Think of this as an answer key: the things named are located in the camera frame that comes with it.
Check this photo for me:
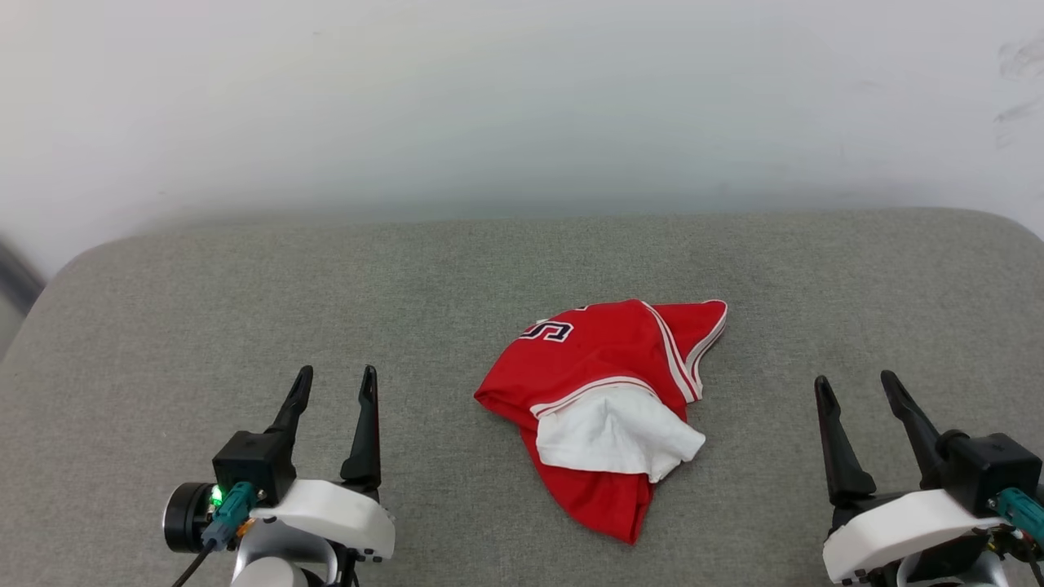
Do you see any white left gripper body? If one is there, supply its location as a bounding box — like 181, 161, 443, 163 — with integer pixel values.
248, 479, 397, 564

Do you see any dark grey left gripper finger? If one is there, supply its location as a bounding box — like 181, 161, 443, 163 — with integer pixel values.
264, 365, 315, 470
340, 364, 383, 494

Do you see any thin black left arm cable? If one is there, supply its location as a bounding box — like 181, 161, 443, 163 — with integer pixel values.
170, 545, 215, 587

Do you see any red basketball jersey white trim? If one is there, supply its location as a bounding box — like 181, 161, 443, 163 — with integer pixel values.
474, 299, 728, 545

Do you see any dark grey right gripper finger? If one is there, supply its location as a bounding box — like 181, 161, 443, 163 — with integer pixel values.
813, 375, 878, 507
880, 370, 949, 489

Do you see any grey fabric sofa cushion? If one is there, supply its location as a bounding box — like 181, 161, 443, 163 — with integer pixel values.
0, 208, 1044, 587

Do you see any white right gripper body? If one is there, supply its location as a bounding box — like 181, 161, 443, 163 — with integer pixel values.
821, 489, 1012, 585

